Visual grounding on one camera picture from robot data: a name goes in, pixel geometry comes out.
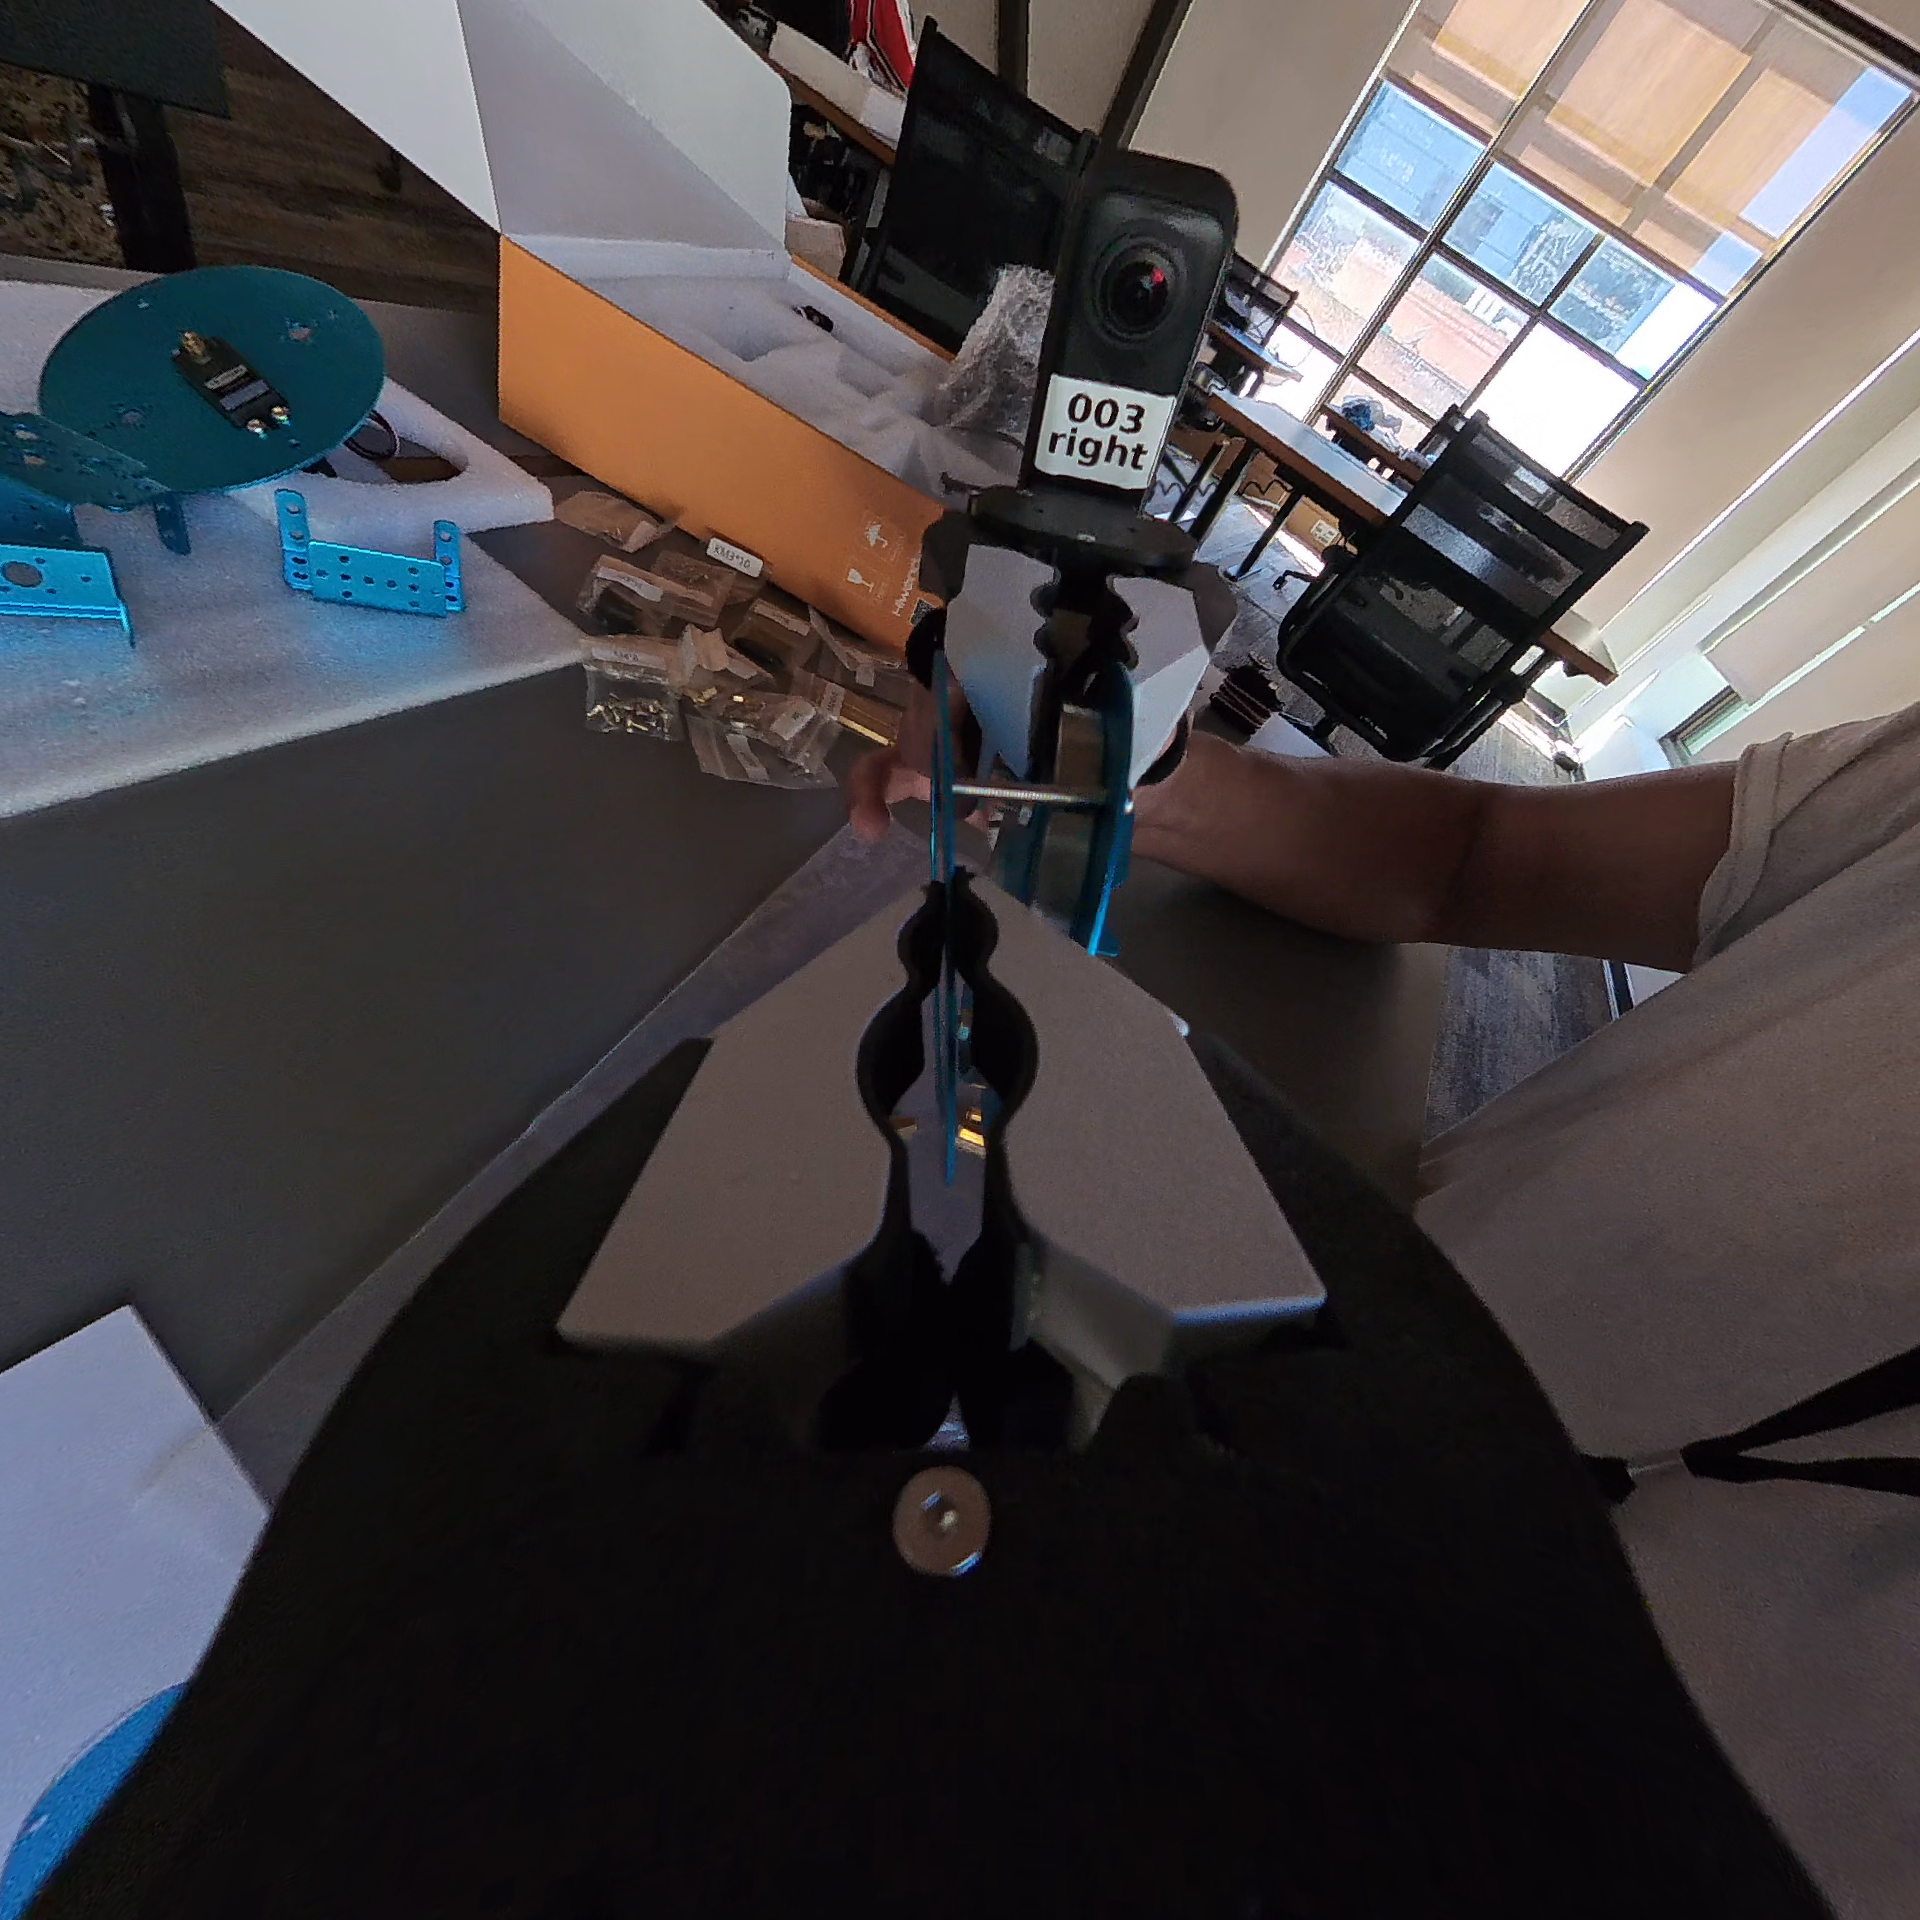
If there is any long metal screw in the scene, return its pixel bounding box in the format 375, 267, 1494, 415
887, 778, 1114, 818

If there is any pile of small screw bags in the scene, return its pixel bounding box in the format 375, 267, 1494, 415
553, 493, 887, 793

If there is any blue U bracket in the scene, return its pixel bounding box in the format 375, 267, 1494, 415
267, 486, 467, 624

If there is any teal round plate with servo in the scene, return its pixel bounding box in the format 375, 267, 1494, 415
37, 267, 383, 498

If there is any printed assembly guide sheet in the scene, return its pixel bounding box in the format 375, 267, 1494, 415
0, 1302, 274, 1920

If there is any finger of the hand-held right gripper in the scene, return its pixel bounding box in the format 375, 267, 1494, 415
940, 547, 1069, 785
1079, 576, 1218, 759

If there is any bubble wrapped part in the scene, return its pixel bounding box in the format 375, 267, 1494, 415
939, 267, 1086, 438

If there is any person's right hand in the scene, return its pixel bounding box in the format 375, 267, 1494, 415
841, 698, 940, 847

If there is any office window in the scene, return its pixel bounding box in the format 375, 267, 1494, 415
1260, 0, 1920, 486

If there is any white foam sheet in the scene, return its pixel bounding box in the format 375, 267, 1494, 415
0, 271, 595, 824

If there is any teal perforated bracket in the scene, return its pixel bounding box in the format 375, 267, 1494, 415
0, 408, 197, 562

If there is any black lanyard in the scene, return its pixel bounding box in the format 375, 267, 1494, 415
1585, 1343, 1920, 1504

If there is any black mesh office chair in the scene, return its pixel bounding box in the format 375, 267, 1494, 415
1272, 402, 1653, 770

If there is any blue bracket with hole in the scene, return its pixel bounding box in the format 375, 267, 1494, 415
0, 547, 140, 652

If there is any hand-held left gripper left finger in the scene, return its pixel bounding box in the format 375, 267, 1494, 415
557, 877, 959, 1451

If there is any black chair back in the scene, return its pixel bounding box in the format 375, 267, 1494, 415
841, 19, 1104, 362

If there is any orange open cardboard box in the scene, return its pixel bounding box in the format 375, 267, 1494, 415
205, 0, 970, 652

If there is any person's right forearm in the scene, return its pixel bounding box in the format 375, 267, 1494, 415
1130, 715, 1745, 976

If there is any blue round bearing base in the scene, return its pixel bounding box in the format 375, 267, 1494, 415
998, 657, 1130, 963

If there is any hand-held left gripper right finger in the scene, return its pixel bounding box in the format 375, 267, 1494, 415
952, 874, 1331, 1451

